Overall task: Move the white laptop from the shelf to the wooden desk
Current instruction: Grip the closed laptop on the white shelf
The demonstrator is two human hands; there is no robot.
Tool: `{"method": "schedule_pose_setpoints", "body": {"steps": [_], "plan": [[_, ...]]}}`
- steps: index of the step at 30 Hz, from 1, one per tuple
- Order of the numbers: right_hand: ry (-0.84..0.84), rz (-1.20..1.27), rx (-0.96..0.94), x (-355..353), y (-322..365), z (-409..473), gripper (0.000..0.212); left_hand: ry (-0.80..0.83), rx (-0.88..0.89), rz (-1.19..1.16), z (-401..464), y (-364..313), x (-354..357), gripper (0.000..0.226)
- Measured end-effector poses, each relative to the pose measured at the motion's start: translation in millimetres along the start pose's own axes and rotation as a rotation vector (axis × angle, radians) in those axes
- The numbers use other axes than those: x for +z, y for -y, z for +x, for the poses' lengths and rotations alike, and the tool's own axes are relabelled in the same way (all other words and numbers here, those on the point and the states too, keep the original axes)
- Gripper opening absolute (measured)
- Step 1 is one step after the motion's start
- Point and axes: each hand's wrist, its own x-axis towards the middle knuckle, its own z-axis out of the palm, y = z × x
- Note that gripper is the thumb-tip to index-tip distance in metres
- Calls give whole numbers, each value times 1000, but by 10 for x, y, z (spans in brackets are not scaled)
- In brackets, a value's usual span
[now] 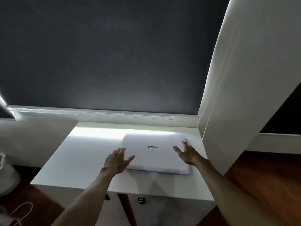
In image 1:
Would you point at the person's right hand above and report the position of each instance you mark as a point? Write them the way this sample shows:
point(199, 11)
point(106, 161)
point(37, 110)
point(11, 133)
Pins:
point(189, 155)

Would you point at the person's left hand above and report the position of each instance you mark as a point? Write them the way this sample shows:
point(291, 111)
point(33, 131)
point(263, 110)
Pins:
point(114, 163)

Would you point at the person's left thumb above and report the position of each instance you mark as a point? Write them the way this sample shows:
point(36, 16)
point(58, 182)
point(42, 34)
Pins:
point(130, 159)

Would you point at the person's right thumb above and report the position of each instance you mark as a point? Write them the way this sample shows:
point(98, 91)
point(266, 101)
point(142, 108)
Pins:
point(177, 150)

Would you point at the person's left forearm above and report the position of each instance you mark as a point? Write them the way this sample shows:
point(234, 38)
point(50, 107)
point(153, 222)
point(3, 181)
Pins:
point(89, 197)

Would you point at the person's right forearm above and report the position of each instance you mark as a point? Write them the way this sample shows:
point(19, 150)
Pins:
point(225, 192)

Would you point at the white closed laptop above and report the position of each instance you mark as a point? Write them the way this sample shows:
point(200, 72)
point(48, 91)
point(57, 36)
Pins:
point(155, 154)

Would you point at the white desk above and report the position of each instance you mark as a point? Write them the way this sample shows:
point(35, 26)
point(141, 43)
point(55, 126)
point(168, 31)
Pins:
point(82, 162)

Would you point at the white window sill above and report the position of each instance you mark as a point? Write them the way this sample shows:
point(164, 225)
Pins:
point(105, 115)

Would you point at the large dark grey roller blind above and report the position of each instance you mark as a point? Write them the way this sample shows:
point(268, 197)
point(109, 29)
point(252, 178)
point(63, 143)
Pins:
point(105, 51)

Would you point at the white round bin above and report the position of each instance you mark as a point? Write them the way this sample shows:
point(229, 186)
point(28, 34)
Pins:
point(8, 176)

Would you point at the black wall socket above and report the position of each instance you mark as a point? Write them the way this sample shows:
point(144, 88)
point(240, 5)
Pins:
point(141, 200)
point(107, 197)

